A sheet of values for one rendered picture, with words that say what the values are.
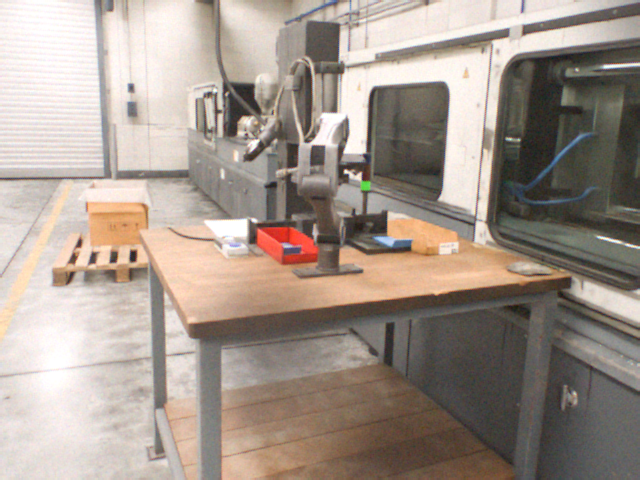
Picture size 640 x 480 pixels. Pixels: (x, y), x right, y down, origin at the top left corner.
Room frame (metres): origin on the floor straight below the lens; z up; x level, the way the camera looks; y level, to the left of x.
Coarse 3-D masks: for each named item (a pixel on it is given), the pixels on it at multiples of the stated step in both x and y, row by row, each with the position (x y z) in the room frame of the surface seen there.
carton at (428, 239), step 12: (396, 228) 1.92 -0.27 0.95; (408, 228) 1.85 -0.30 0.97; (420, 228) 1.99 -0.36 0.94; (432, 228) 1.92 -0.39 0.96; (444, 228) 1.86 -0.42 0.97; (420, 240) 1.78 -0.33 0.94; (432, 240) 1.92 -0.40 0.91; (444, 240) 1.85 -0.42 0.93; (456, 240) 1.80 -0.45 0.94; (420, 252) 1.78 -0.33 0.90; (432, 252) 1.76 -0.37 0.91; (444, 252) 1.78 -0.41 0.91; (456, 252) 1.80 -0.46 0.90
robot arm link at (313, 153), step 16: (320, 128) 1.46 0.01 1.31; (336, 128) 1.45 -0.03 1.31; (304, 144) 1.34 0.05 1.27; (320, 144) 1.34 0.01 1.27; (336, 144) 1.44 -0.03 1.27; (304, 160) 1.32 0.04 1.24; (320, 160) 1.35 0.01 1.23; (336, 160) 1.32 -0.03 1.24; (336, 176) 1.33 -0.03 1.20; (336, 192) 1.34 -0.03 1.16
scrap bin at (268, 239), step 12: (264, 228) 1.82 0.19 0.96; (276, 228) 1.84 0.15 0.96; (288, 228) 1.85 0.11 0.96; (264, 240) 1.74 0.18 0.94; (276, 240) 1.84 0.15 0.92; (288, 240) 1.85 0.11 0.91; (300, 240) 1.76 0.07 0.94; (312, 240) 1.67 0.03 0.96; (276, 252) 1.63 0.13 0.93; (312, 252) 1.67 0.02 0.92; (288, 264) 1.59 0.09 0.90
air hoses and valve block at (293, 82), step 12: (216, 0) 2.27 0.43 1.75; (216, 12) 2.26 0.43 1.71; (216, 24) 2.26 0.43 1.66; (216, 36) 2.25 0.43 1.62; (216, 48) 2.25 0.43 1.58; (300, 60) 1.94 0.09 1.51; (312, 72) 1.88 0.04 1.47; (228, 84) 2.24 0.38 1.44; (288, 84) 2.02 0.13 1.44; (300, 84) 1.99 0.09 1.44; (312, 84) 1.88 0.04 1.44; (276, 108) 2.09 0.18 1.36; (264, 120) 2.22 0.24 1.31; (276, 120) 2.09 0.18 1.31; (312, 120) 1.87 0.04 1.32; (300, 132) 1.93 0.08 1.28
